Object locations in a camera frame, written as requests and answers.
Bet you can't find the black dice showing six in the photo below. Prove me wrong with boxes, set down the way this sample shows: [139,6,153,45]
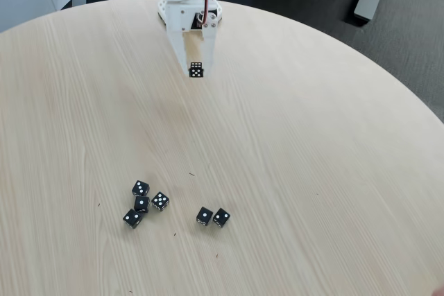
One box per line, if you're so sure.
[189,62,206,79]

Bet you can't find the black dice showing three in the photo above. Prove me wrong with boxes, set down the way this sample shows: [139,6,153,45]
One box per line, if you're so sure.
[131,180,151,197]

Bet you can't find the black dice showing five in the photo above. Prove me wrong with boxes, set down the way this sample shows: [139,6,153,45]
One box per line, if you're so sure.
[151,191,171,211]

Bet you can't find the black dice with white pips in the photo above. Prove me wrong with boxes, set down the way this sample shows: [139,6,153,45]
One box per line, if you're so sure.
[134,195,151,214]

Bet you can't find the black dice showing two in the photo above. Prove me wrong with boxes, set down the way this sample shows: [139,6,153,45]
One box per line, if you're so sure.
[212,207,231,229]

